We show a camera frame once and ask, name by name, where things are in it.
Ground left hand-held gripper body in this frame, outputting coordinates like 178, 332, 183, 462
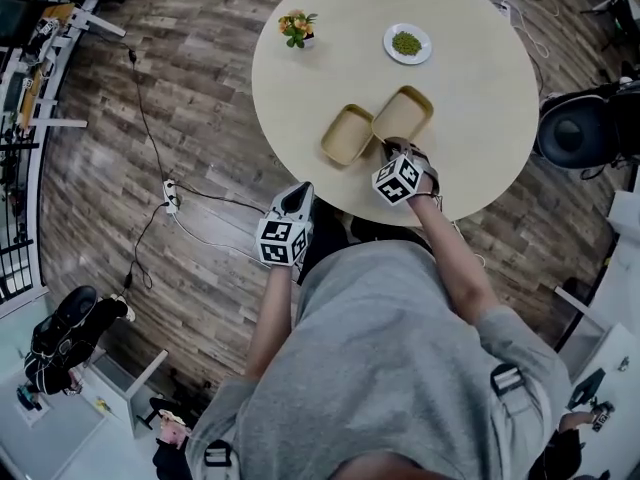
255, 215, 313, 268

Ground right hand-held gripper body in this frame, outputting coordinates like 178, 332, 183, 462
371, 147, 429, 208

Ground tan paper tray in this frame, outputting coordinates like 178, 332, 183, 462
370, 86, 434, 145
371, 85, 435, 144
320, 103, 376, 168

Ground person's left forearm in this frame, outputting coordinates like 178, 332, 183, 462
245, 265, 294, 380

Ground person's right forearm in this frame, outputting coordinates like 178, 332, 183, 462
407, 195, 494, 327

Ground person's right hand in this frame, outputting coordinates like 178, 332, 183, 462
418, 157, 441, 197

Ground person's black trousers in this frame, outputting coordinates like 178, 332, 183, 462
297, 200, 436, 287

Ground white round plate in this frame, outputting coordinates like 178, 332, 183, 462
382, 22, 433, 65

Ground pile of green peas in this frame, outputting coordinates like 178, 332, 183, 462
391, 31, 422, 55

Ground white power strip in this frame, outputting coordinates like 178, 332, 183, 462
162, 179, 180, 215

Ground potted orange flower plant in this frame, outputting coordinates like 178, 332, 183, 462
277, 9, 319, 50

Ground grey shell chair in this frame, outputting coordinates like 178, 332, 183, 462
536, 94, 625, 170

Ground black cable with inline plug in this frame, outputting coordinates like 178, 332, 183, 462
127, 47, 171, 184

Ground black strap buckle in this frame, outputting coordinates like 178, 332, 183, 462
203, 439, 234, 468
490, 364, 525, 396

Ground white frame workbench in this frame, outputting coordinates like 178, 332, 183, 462
0, 0, 126, 304

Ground white shoulder strap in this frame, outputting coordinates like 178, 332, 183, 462
492, 367, 554, 469

